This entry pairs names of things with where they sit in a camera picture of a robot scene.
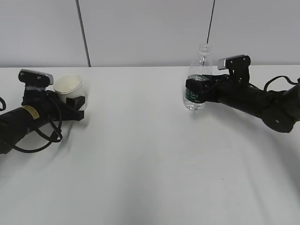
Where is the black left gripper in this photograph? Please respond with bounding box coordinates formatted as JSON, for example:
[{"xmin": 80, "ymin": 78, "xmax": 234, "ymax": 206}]
[{"xmin": 22, "ymin": 90, "xmax": 85, "ymax": 121}]

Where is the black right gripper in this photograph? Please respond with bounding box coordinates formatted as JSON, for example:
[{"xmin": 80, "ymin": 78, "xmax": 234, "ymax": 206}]
[{"xmin": 186, "ymin": 74, "xmax": 251, "ymax": 102}]

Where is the white paper cup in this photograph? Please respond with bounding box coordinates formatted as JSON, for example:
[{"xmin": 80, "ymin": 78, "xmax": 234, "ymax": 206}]
[{"xmin": 53, "ymin": 75, "xmax": 85, "ymax": 103}]

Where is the clear green-label water bottle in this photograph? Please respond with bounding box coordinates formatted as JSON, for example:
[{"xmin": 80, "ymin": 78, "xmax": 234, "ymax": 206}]
[{"xmin": 183, "ymin": 44, "xmax": 213, "ymax": 111}]

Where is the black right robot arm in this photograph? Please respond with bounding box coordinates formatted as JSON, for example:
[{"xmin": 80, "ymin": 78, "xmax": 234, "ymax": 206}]
[{"xmin": 186, "ymin": 74, "xmax": 300, "ymax": 133}]

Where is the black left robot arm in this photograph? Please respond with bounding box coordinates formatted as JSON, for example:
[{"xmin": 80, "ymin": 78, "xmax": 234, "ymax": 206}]
[{"xmin": 0, "ymin": 90, "xmax": 85, "ymax": 154}]

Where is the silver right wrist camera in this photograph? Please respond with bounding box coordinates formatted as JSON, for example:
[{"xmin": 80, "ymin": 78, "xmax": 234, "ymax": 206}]
[{"xmin": 217, "ymin": 54, "xmax": 251, "ymax": 83}]

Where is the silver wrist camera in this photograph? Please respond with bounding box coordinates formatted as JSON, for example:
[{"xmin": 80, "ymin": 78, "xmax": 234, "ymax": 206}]
[
  {"xmin": 217, "ymin": 54, "xmax": 251, "ymax": 83},
  {"xmin": 18, "ymin": 69, "xmax": 54, "ymax": 91}
]

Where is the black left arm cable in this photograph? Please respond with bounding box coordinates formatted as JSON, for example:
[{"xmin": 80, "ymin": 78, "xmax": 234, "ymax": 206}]
[{"xmin": 0, "ymin": 93, "xmax": 64, "ymax": 153}]

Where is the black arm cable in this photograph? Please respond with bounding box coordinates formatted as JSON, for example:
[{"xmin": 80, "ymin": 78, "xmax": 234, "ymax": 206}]
[
  {"xmin": 263, "ymin": 75, "xmax": 300, "ymax": 92},
  {"xmin": 0, "ymin": 93, "xmax": 64, "ymax": 153}
]

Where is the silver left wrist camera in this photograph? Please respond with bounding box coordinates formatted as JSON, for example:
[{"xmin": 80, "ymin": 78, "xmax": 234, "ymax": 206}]
[{"xmin": 18, "ymin": 69, "xmax": 54, "ymax": 91}]

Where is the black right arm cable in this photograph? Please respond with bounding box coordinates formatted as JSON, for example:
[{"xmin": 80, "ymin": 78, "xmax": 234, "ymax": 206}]
[{"xmin": 263, "ymin": 75, "xmax": 300, "ymax": 92}]

